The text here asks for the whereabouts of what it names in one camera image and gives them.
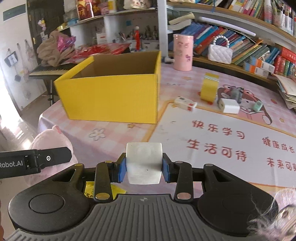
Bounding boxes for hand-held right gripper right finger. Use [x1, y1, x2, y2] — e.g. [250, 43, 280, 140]
[162, 153, 234, 202]

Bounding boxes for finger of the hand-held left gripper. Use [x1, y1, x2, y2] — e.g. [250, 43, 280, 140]
[25, 147, 73, 174]

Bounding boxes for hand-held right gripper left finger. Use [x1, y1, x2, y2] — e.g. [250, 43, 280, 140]
[52, 152, 127, 202]

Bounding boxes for pink plush toy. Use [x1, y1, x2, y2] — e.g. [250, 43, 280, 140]
[26, 125, 74, 186]

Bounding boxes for white square block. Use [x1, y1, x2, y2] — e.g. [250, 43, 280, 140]
[126, 142, 164, 185]

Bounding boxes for yellow cardboard box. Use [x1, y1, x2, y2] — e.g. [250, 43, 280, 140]
[54, 50, 162, 125]

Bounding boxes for yellow tape roll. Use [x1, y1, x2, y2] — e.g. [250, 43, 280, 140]
[200, 72, 220, 103]

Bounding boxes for grey small toy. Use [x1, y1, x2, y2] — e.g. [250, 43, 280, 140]
[228, 87, 244, 103]

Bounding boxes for pink checkered tablecloth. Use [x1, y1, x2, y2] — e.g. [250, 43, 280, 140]
[37, 61, 296, 197]

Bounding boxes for yellow sticky note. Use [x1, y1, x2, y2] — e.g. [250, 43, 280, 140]
[84, 182, 127, 198]

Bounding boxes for white eraser with red label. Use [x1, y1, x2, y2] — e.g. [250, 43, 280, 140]
[174, 96, 198, 112]

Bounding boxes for printed desk mat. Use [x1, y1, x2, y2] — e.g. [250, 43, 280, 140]
[147, 83, 296, 191]

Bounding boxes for black piano keyboard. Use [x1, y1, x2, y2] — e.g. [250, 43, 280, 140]
[28, 62, 80, 81]

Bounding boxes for white charger block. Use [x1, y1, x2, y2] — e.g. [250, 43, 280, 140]
[217, 98, 240, 114]

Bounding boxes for brown folded blanket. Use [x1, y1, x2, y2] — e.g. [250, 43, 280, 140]
[36, 30, 77, 67]

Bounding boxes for red round tray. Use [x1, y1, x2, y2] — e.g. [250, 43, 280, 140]
[68, 43, 131, 63]

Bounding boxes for pink cylinder container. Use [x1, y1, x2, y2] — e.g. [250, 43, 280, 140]
[173, 34, 194, 71]

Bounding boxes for white quilted purse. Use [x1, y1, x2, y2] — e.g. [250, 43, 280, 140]
[207, 35, 233, 64]

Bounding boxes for red figurine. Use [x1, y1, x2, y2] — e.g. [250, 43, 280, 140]
[134, 25, 142, 51]

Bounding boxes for orange and blue boxes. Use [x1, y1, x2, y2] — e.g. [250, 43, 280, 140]
[243, 57, 276, 79]

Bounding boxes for stack of papers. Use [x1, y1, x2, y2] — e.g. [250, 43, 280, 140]
[274, 74, 296, 110]

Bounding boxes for row of colourful books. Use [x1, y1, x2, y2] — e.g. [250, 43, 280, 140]
[180, 20, 296, 77]
[195, 0, 296, 36]

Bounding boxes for stacked beige books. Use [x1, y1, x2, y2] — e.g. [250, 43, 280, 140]
[167, 12, 196, 31]

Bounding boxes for wooden bookshelf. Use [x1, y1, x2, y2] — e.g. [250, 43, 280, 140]
[166, 0, 296, 92]

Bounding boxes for white fluffy keychain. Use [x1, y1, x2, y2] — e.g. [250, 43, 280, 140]
[247, 187, 296, 241]

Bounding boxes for white metal post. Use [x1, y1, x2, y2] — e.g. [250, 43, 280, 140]
[157, 0, 174, 63]

